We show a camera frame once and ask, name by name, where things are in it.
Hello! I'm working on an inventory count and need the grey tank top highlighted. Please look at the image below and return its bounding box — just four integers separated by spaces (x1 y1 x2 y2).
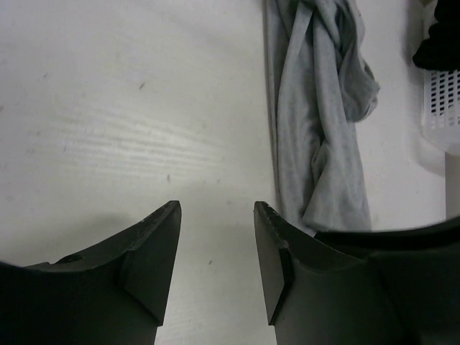
264 1 380 234

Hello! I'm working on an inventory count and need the black tank top pile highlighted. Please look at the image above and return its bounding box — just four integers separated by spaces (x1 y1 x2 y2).
413 0 459 71

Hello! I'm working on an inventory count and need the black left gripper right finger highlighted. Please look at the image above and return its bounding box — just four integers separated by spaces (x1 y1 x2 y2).
254 202 459 344

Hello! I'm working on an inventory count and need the white plastic laundry basket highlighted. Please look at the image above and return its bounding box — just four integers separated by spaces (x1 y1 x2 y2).
421 1 459 156

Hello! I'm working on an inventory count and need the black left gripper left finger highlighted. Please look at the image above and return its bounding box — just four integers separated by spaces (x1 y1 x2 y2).
1 201 181 344

